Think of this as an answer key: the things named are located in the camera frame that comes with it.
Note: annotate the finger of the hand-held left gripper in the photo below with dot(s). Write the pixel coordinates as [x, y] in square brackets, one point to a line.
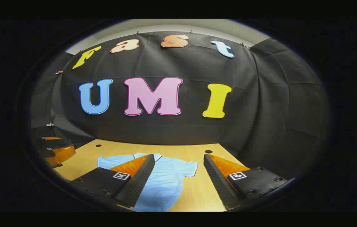
[63, 154]
[57, 142]

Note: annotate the light blue T-shirt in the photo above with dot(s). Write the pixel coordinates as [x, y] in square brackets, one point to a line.
[166, 183]

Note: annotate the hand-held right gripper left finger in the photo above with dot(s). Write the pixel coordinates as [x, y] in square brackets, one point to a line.
[137, 183]

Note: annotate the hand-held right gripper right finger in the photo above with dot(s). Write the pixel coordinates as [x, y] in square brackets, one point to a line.
[218, 183]

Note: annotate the black backdrop cloth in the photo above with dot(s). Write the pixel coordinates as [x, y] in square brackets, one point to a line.
[197, 126]

